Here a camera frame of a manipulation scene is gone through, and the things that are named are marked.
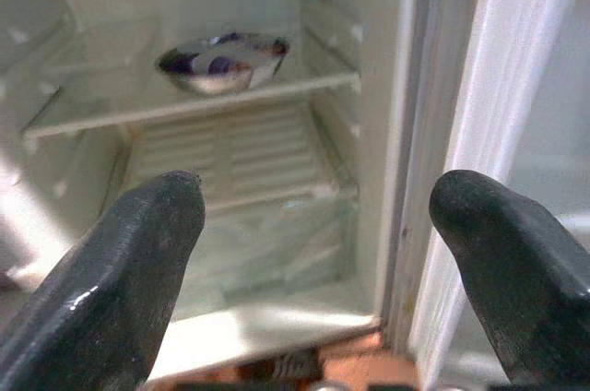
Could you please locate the white fridge body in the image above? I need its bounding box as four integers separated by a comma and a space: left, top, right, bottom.
0, 0, 443, 383

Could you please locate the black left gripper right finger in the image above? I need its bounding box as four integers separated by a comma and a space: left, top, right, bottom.
428, 168, 590, 391

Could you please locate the clear crisper drawer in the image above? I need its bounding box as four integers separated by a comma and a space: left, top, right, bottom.
174, 196, 360, 304

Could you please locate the shiny patterned bowl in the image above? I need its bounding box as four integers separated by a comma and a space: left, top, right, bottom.
154, 30, 291, 97

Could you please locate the glass crisper cover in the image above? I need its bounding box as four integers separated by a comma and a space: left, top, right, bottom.
202, 178, 360, 219

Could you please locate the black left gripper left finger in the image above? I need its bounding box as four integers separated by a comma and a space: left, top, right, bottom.
0, 168, 207, 391

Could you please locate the glass fridge shelf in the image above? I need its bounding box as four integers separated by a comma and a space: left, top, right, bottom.
22, 17, 361, 141

